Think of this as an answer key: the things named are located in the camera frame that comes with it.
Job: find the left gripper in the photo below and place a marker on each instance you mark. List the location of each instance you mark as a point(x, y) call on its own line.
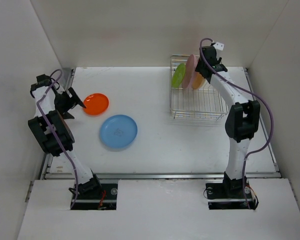
point(70, 104)

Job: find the blue plate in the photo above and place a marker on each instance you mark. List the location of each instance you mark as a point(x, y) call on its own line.
point(118, 131)

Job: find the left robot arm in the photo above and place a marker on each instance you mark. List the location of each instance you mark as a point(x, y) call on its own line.
point(52, 103)

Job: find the red-orange plate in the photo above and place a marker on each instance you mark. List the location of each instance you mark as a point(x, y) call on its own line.
point(96, 104)

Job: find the yellow-orange plate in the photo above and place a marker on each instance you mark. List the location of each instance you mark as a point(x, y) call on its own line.
point(198, 81)

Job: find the metal wire dish rack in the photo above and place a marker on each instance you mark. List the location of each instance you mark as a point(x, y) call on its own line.
point(202, 104)

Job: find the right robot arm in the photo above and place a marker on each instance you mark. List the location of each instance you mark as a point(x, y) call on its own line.
point(241, 124)

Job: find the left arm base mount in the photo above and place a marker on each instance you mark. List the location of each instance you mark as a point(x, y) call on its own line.
point(104, 200)

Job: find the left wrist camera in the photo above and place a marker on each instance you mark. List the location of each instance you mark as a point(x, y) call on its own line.
point(42, 81)

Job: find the aluminium rail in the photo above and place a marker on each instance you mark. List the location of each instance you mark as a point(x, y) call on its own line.
point(165, 175)

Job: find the green plate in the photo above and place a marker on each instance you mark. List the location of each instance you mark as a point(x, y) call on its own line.
point(178, 75)

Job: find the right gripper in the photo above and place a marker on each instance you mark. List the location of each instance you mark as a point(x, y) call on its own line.
point(199, 65)

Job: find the pink plate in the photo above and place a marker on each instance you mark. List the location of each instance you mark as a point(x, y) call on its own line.
point(190, 72)

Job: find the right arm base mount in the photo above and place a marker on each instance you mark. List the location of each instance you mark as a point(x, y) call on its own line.
point(219, 198)

